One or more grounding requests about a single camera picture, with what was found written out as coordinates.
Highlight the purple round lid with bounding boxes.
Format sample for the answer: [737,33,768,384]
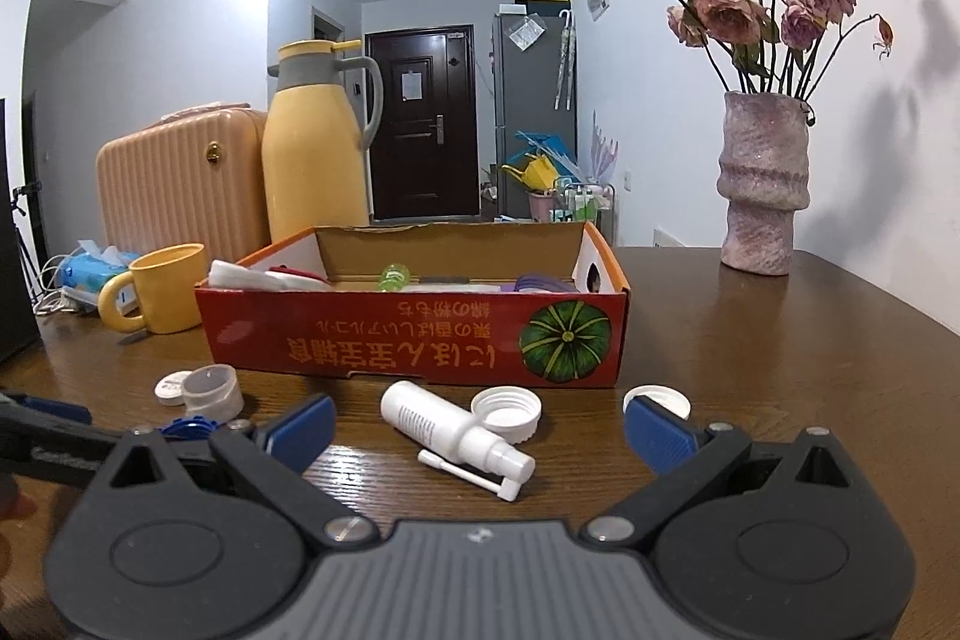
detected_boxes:
[512,272,580,296]

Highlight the yellow watering can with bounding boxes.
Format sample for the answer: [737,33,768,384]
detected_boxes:
[501,154,560,191]

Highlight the red printed cardboard box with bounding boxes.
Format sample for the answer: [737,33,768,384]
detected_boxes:
[193,221,632,390]

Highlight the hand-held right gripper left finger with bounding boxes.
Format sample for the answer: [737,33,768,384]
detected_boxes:
[90,394,372,547]

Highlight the metal trolley rack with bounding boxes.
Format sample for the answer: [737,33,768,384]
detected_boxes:
[553,179,616,236]

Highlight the yellow mug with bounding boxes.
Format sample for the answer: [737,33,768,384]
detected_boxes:
[97,243,207,335]

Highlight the white cables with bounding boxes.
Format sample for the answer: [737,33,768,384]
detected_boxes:
[34,250,83,315]

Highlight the dark monitor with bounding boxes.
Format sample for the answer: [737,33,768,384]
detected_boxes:
[0,98,40,365]

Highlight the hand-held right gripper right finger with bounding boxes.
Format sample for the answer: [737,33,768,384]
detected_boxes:
[581,396,871,547]

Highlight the grey side door frame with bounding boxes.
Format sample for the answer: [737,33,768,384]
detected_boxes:
[311,6,353,64]

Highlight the cream plastic container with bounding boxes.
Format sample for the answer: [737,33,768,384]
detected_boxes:
[405,280,518,296]

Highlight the blue bag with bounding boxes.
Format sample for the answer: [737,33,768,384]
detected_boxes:
[514,130,578,176]

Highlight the black tripod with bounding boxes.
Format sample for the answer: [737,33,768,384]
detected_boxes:
[9,182,42,304]

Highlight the pink ribbed suitcase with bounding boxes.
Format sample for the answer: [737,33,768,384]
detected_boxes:
[95,101,272,259]

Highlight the dark brown door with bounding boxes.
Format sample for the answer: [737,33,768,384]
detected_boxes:
[364,25,481,221]

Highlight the hanging folded umbrella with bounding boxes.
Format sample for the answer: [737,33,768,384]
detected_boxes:
[553,8,578,111]

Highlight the white spray bottle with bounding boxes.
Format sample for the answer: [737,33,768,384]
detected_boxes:
[380,380,537,504]

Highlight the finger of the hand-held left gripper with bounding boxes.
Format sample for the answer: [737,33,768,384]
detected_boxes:
[0,391,95,427]
[0,415,220,483]

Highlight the grey refrigerator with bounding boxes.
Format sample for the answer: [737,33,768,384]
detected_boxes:
[491,10,578,221]

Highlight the yellow thermos jug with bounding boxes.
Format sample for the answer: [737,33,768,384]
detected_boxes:
[261,38,385,245]

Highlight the translucent plastic cap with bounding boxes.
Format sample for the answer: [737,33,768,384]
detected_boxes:
[182,365,245,425]

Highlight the small white round lid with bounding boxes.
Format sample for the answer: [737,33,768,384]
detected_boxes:
[154,371,197,406]

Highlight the pink ceramic vase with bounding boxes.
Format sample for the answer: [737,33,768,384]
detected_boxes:
[715,91,815,276]

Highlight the white ribbed bottle cap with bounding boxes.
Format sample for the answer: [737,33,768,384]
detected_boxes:
[471,385,542,447]

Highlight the blue tissue pack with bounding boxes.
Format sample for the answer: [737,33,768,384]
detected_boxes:
[60,241,143,311]

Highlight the clear plastic bag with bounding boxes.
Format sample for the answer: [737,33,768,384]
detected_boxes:
[504,14,547,49]

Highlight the purple flower wall decoration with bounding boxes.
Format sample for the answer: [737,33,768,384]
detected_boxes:
[589,111,620,184]

